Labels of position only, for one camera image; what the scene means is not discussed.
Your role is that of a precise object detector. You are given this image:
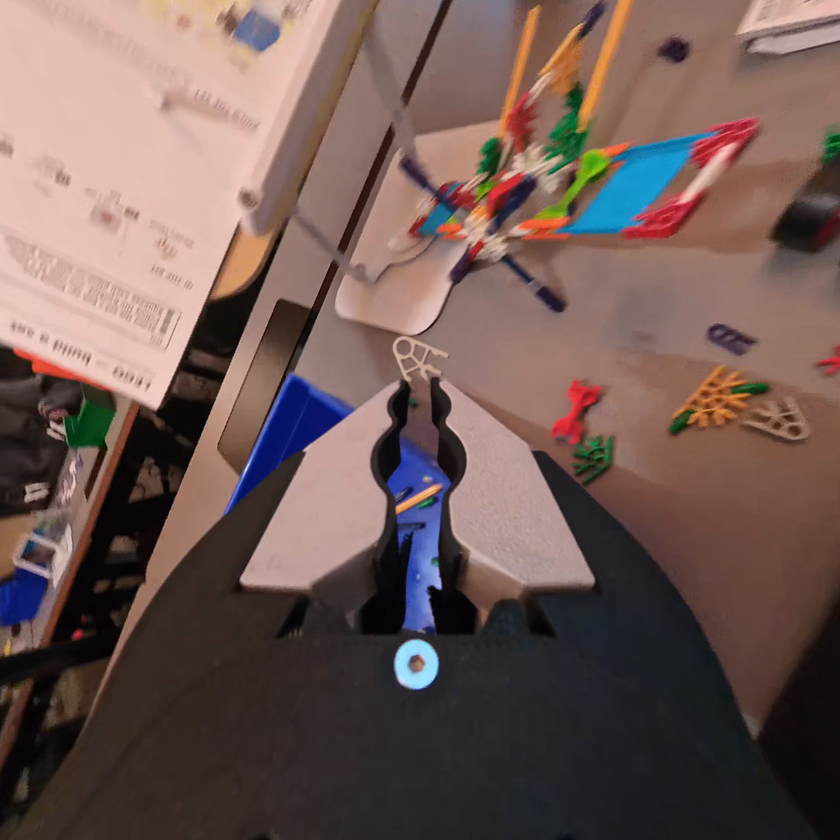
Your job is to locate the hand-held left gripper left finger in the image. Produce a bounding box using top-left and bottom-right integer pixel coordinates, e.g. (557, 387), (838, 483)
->
(238, 379), (411, 634)

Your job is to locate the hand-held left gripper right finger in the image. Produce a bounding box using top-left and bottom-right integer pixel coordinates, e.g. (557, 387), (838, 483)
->
(430, 376), (598, 634)

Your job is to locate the blue plastic bin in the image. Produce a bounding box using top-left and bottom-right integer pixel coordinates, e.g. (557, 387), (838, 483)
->
(226, 374), (460, 636)

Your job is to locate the black wheel red hub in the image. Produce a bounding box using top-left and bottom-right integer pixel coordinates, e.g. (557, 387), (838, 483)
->
(771, 193), (840, 253)

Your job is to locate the yellow rod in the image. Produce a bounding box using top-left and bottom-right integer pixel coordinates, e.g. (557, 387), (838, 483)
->
(394, 484), (445, 515)

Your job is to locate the red double-ended connector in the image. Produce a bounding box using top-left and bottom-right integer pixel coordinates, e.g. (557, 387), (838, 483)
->
(550, 381), (603, 446)

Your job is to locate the green block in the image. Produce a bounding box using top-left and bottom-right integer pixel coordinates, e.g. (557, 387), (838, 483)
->
(64, 399), (118, 451)

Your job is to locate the green rod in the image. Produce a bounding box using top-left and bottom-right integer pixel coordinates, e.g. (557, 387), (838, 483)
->
(669, 382), (770, 435)

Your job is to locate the orange block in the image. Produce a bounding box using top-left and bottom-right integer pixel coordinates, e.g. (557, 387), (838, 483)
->
(13, 348), (89, 383)

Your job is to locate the colourful construction toy model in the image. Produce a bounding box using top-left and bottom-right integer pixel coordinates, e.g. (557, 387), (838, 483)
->
(400, 0), (762, 315)

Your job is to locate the printed instruction sheet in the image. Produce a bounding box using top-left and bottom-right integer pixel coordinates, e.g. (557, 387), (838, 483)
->
(0, 0), (382, 411)

